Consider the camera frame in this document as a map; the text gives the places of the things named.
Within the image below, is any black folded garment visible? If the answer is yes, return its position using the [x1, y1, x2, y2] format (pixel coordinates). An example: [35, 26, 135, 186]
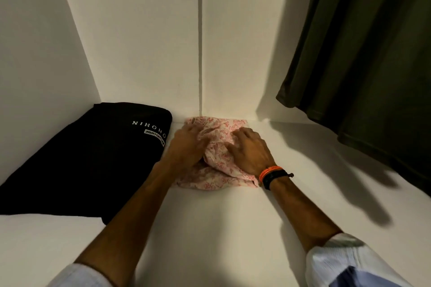
[0, 102, 173, 225]

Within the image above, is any person's right forearm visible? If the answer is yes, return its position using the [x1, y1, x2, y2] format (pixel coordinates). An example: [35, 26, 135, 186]
[269, 176, 343, 252]

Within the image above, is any person's left hand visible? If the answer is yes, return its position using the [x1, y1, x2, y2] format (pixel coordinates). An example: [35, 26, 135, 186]
[165, 122, 212, 174]

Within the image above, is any orange bracelet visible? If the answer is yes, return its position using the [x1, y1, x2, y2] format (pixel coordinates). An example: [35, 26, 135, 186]
[259, 166, 284, 183]

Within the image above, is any person's right hand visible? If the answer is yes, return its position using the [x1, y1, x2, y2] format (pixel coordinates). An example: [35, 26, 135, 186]
[224, 127, 279, 184]

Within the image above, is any black bracelet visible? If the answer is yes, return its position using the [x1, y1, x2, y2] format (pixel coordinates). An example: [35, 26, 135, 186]
[262, 169, 294, 191]

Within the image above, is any white shirt sleeve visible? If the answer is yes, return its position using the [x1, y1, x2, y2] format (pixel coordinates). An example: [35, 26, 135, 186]
[46, 263, 118, 287]
[305, 233, 414, 287]

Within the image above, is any pink patterned cloth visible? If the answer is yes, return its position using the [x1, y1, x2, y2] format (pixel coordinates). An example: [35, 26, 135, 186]
[174, 116, 260, 192]

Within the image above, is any dark green hanging garment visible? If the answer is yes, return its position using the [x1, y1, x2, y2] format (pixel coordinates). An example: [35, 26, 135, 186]
[276, 0, 431, 196]

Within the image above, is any person's left forearm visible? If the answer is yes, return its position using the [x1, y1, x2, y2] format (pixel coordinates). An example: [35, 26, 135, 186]
[75, 162, 184, 268]

